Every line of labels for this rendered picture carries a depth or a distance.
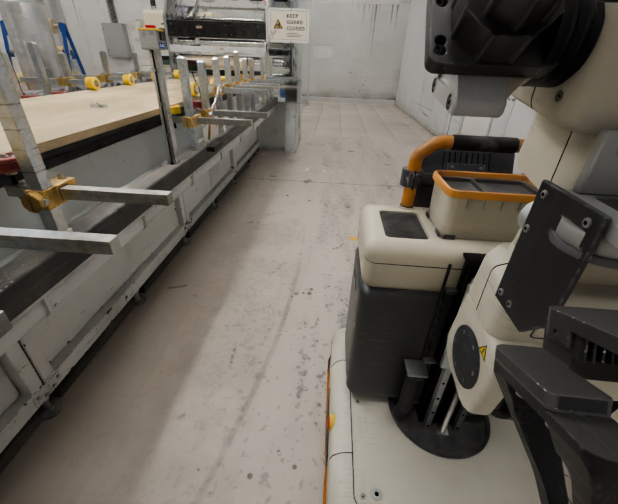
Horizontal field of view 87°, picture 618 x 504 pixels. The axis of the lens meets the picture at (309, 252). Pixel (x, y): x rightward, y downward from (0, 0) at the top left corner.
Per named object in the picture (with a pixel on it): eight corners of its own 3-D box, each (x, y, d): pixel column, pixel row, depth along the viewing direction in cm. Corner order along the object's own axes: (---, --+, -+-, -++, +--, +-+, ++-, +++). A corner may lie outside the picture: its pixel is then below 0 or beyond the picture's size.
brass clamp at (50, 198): (82, 194, 92) (77, 177, 90) (46, 214, 81) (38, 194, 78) (61, 193, 93) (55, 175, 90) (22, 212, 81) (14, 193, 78)
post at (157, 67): (181, 161, 155) (162, 50, 132) (176, 164, 151) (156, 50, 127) (171, 161, 155) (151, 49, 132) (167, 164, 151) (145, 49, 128)
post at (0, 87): (74, 243, 92) (-3, 40, 68) (66, 249, 89) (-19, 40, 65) (62, 242, 92) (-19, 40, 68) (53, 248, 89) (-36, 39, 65)
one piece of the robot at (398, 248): (340, 356, 125) (368, 127, 82) (486, 369, 122) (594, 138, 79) (340, 446, 96) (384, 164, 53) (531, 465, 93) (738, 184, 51)
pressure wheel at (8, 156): (2, 205, 84) (-20, 159, 78) (2, 195, 89) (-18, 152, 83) (40, 198, 88) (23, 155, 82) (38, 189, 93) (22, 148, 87)
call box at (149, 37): (167, 52, 133) (163, 29, 129) (159, 52, 127) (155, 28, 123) (150, 51, 133) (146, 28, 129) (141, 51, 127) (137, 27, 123)
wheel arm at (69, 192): (174, 204, 88) (171, 189, 86) (169, 209, 85) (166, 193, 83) (19, 195, 90) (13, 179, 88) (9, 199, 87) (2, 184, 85)
